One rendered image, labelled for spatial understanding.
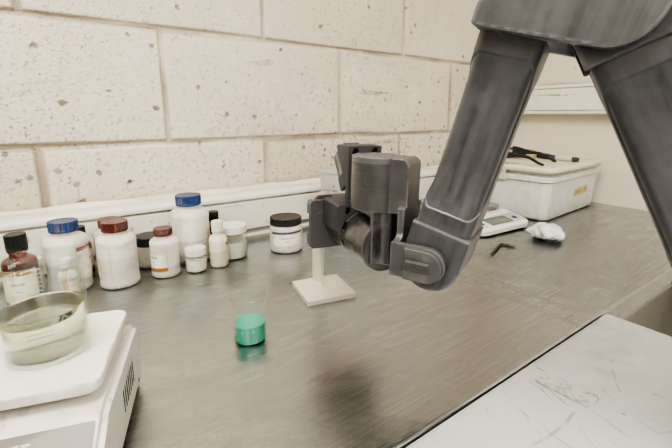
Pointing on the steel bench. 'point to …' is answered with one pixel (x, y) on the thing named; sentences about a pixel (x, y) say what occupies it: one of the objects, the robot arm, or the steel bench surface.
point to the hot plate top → (89, 367)
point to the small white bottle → (218, 246)
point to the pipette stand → (310, 288)
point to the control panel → (55, 438)
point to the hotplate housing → (127, 384)
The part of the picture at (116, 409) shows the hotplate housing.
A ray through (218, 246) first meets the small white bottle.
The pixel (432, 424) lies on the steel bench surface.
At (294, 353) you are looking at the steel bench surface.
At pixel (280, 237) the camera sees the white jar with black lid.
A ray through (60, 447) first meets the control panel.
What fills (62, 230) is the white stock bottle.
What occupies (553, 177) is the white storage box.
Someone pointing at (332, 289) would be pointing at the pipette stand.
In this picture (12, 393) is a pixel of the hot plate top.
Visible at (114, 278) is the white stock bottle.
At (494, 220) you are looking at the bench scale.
